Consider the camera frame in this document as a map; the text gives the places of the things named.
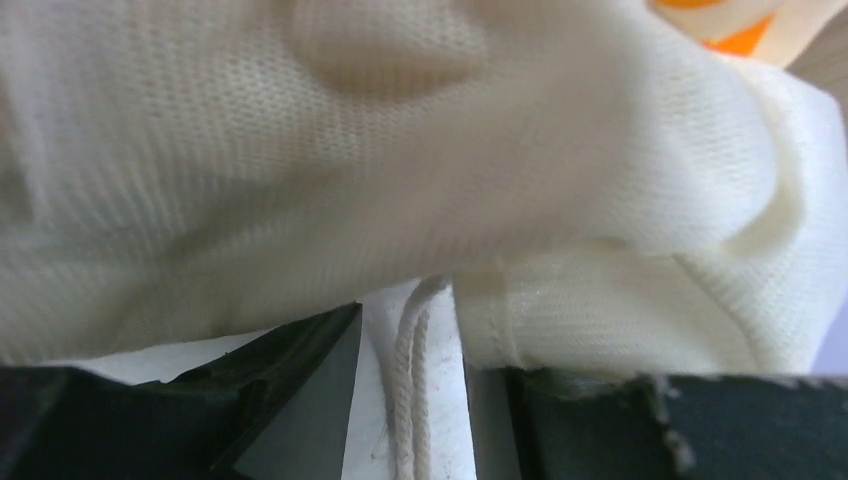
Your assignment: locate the cream cushion tie string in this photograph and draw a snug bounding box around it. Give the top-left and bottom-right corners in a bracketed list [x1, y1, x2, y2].
[387, 274, 452, 480]

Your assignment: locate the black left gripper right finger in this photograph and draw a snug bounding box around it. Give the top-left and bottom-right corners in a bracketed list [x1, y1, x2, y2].
[466, 369, 847, 479]

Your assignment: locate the orange patterned bed cushion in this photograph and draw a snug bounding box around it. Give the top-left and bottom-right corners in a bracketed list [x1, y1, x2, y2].
[1, 1, 847, 377]

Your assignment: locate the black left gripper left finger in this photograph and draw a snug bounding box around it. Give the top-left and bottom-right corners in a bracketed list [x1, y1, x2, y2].
[1, 303, 362, 479]

